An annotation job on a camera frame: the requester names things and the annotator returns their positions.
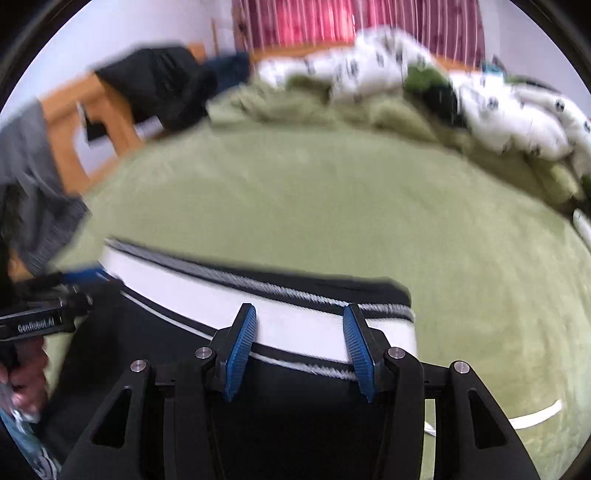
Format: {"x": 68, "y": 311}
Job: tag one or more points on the dark blue garment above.
{"x": 231, "y": 71}

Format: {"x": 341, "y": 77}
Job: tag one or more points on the black pants with white stripe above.
{"x": 295, "y": 323}

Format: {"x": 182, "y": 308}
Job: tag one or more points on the wooden chair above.
{"x": 64, "y": 124}

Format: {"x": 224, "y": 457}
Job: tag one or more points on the person's left hand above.
{"x": 27, "y": 383}

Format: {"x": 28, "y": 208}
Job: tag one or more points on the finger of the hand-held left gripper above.
{"x": 90, "y": 274}

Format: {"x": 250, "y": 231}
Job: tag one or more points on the black jacket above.
{"x": 157, "y": 87}

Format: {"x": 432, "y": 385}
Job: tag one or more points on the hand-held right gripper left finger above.
{"x": 240, "y": 350}

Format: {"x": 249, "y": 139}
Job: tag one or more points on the white flower print quilt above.
{"x": 369, "y": 60}

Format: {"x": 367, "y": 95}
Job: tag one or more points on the green fleece blanket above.
{"x": 323, "y": 207}

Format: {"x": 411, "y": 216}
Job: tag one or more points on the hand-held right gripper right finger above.
{"x": 358, "y": 350}

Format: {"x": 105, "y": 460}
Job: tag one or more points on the red curtain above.
{"x": 300, "y": 23}

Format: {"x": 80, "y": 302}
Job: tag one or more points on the grey cloth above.
{"x": 32, "y": 175}

